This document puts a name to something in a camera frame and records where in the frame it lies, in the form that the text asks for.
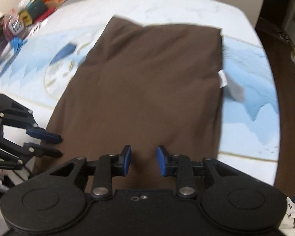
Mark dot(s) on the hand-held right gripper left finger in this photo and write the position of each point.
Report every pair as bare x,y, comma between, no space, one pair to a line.
127,159

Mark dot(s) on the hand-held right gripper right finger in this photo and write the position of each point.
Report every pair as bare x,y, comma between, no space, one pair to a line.
161,161

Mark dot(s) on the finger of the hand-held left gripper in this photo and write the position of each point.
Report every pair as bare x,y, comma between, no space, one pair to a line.
46,152
44,135

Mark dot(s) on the brown shirt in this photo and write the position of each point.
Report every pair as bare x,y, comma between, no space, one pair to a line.
147,91

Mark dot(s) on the heap of bags and pouches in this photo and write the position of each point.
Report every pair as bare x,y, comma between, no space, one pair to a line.
14,24

